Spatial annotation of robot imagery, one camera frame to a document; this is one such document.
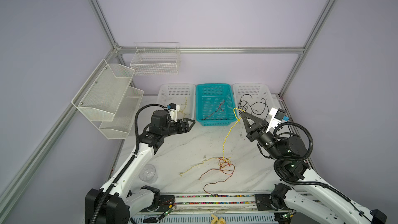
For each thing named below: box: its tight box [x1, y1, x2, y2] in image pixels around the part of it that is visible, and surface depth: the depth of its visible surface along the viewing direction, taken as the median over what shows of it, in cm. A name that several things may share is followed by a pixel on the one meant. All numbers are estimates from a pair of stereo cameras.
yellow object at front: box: [210, 214, 227, 224], surface depth 69 cm
